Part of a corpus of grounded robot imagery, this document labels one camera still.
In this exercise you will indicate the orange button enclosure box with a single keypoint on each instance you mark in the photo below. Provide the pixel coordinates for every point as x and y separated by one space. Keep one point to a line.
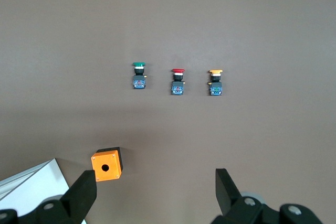
110 159

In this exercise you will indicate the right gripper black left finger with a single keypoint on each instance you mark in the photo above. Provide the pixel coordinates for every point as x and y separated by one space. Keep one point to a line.
78 195

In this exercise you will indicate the yellow mushroom push button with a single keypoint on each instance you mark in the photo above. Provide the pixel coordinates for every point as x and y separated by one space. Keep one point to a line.
215 89

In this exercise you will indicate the red mushroom push button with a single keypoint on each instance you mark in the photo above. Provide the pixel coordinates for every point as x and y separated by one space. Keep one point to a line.
177 87

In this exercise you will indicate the green mushroom push button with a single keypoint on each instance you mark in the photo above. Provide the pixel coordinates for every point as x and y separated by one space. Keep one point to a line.
138 81

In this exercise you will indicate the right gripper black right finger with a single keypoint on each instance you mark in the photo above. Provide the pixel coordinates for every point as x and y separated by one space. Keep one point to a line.
228 195

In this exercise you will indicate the white drawer cabinet housing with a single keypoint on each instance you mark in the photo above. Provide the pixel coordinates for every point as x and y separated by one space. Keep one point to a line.
44 179

